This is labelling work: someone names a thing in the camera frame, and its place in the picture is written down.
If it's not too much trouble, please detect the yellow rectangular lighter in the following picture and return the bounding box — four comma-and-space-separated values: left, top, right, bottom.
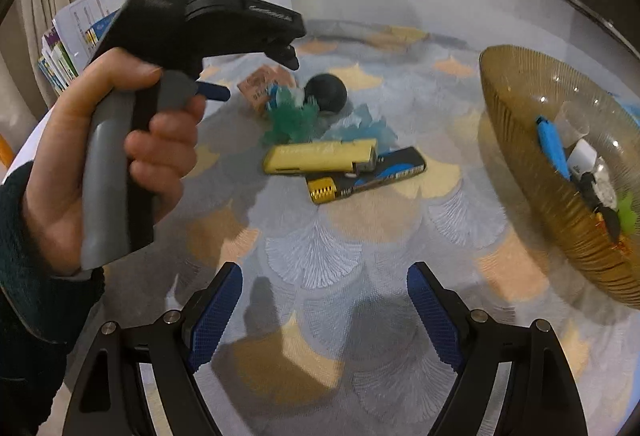
262, 138, 378, 175

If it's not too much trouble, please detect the teal plastic leaf toy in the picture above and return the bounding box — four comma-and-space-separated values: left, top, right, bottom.
321, 104, 397, 153

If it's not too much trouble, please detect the amber ribbed glass bowl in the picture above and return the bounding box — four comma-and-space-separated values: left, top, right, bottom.
478, 44, 640, 312

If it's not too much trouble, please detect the blue rectangular lighter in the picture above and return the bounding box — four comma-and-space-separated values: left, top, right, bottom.
536, 115, 570, 180

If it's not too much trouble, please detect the upright books row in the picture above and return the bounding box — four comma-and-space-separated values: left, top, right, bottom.
38, 0, 126, 96

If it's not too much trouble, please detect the white usb charger cube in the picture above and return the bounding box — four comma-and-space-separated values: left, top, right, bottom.
567, 138, 598, 179

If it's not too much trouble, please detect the person left hand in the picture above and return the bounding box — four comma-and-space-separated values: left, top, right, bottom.
23, 48, 206, 277

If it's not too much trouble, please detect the pink card box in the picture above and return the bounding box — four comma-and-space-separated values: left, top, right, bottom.
238, 64, 295, 114

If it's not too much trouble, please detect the blue white figurine toy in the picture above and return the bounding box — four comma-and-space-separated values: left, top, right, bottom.
265, 83, 305, 111

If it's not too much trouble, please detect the patterned fan-motif table mat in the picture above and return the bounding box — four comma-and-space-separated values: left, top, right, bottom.
49, 18, 640, 436

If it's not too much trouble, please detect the dark green sleeve forearm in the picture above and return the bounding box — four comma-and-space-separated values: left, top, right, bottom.
1, 162, 105, 435

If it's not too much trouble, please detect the clear glass carriage ornament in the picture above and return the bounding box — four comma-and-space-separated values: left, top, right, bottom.
553, 101, 617, 210

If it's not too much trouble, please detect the black ball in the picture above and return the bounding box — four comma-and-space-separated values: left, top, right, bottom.
304, 73, 347, 113

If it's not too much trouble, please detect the black animal figurine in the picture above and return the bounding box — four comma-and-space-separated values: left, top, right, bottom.
578, 173, 622, 234

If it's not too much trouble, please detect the light green plastic leaf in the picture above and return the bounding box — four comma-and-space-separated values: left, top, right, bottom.
617, 191, 638, 234

